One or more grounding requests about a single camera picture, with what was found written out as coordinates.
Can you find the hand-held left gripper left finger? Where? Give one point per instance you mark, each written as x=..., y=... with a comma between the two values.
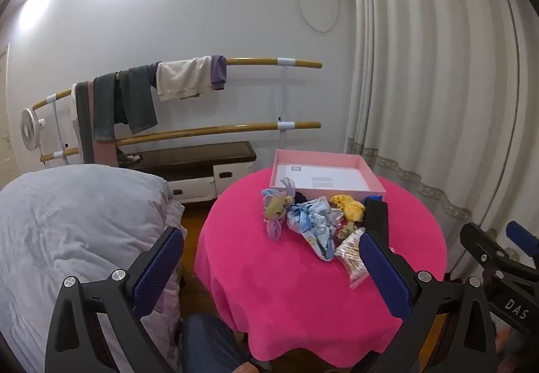
x=156, y=268

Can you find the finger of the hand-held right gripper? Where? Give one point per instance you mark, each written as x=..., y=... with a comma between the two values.
x=524, y=240
x=480, y=244

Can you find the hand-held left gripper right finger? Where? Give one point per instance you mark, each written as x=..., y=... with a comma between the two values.
x=385, y=276

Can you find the bag of cotton swabs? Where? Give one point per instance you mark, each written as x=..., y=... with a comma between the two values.
x=351, y=257

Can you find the brown scrunchie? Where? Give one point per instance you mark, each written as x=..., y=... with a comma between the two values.
x=347, y=232

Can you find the yellow knitted toy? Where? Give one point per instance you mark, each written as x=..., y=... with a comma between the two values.
x=349, y=209

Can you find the blue printed cloth bundle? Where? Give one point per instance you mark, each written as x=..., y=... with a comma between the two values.
x=313, y=225

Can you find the pink cardboard box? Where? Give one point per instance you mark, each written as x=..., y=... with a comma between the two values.
x=337, y=194

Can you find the person's jeans leg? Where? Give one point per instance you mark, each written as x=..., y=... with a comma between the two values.
x=210, y=343

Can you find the light grey duvet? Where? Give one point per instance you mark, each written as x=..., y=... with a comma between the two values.
x=71, y=230

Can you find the white printed paper sheet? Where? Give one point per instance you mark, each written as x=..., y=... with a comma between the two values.
x=337, y=175

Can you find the pink tablecloth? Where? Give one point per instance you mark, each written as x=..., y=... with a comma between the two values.
x=273, y=293

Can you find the small pink object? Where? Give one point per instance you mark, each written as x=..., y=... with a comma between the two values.
x=134, y=157

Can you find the low cabinet with dark top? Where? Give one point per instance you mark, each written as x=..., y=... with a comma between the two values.
x=189, y=156

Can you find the wooden ballet barre stand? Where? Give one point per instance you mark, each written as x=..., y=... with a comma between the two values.
x=202, y=132

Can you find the pink grey garment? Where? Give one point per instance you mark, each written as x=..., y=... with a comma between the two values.
x=84, y=124

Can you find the dark grey towel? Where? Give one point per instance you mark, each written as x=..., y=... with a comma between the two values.
x=141, y=101

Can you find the grey green towel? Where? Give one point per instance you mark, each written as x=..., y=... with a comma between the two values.
x=104, y=108

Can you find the white curtain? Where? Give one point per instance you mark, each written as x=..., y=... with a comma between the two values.
x=429, y=82

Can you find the white fan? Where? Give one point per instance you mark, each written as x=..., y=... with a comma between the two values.
x=30, y=129

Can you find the cream cloth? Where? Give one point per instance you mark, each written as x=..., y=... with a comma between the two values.
x=183, y=78

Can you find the purple cloth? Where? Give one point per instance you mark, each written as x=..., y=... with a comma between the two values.
x=219, y=72

